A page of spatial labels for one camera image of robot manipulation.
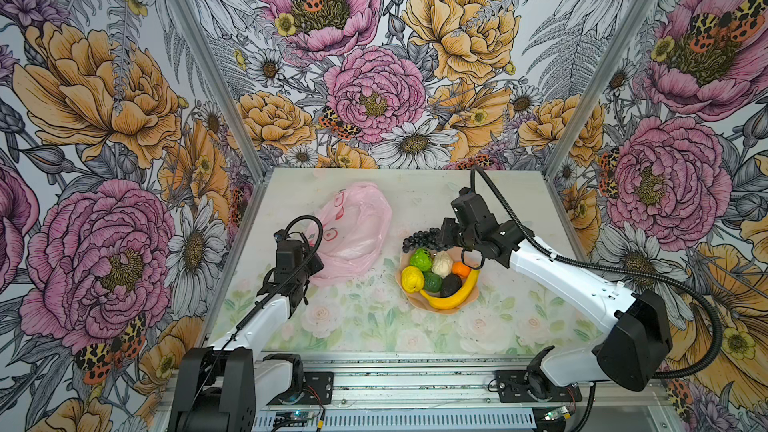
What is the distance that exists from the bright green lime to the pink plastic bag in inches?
4.3

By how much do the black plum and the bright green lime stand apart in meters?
0.06

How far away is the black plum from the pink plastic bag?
0.21 metres

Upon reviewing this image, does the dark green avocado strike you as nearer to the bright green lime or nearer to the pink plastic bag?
the bright green lime

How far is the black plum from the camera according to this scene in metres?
0.86

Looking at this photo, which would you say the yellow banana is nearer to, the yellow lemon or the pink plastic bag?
the yellow lemon

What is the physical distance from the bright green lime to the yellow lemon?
18 millimetres

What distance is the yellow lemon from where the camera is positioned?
85cm

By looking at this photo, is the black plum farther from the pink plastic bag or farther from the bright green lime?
the pink plastic bag

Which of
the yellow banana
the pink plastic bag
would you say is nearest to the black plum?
the yellow banana

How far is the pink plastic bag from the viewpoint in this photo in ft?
3.06

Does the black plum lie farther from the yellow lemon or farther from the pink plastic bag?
the pink plastic bag

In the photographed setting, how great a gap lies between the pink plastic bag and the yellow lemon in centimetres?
12

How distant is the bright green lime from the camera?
2.94ft
